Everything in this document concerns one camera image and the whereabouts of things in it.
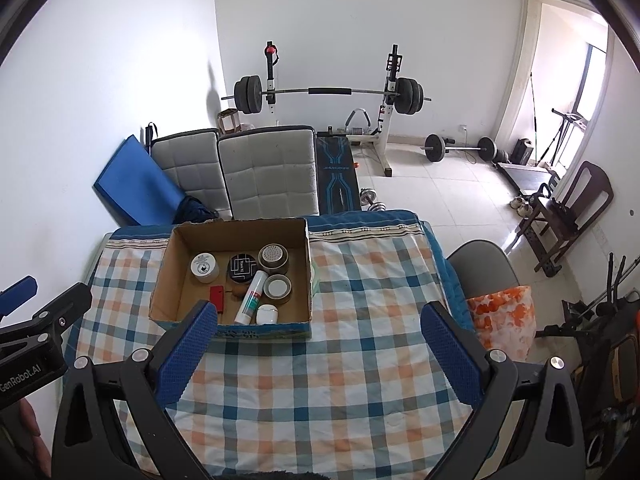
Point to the round tin perforated lid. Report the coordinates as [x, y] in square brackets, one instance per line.
[273, 256]

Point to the blue foam mat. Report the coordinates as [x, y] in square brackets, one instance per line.
[135, 180]

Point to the white door frame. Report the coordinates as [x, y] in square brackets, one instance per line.
[520, 60]

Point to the racked barbell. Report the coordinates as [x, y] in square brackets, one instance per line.
[325, 91]

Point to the black blue weight bench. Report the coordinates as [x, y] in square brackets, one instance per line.
[336, 170]

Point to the person's left hand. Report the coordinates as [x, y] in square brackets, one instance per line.
[30, 417]

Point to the dark blue cloth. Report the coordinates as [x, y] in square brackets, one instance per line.
[195, 210]

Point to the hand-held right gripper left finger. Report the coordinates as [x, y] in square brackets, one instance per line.
[185, 355]

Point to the white barbell rack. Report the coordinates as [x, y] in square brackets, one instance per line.
[390, 125]

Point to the white tube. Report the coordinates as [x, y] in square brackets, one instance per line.
[251, 297]

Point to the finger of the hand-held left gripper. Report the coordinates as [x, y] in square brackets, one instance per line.
[17, 292]
[65, 310]

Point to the grey padded chair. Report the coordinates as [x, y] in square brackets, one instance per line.
[480, 265]

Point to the small black heater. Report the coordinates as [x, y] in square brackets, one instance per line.
[524, 151]

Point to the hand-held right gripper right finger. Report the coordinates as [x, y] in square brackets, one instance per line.
[450, 360]

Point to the round jar with white lid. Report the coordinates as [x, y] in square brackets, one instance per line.
[278, 288]

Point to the white sneaker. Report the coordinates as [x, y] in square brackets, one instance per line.
[529, 208]
[517, 203]

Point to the small brown stool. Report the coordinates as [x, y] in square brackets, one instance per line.
[227, 121]

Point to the grey quilted cushion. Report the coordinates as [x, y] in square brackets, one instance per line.
[270, 175]
[185, 170]

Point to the dark wooden chair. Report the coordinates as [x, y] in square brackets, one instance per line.
[590, 195]

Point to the chrome dumbbell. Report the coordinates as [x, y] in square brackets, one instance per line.
[372, 199]

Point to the cardboard box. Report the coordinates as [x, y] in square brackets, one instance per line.
[295, 240]

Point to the treadmill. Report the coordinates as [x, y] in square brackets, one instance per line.
[525, 175]

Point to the white earbud case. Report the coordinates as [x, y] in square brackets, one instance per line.
[266, 314]

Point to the plaid blanket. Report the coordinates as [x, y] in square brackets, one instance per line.
[325, 385]

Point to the floor barbell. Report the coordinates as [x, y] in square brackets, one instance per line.
[457, 147]

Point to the red lighter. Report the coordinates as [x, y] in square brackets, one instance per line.
[216, 296]

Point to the black exercise machine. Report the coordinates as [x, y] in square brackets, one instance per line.
[600, 310]

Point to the black round tin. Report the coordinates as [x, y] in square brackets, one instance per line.
[242, 265]

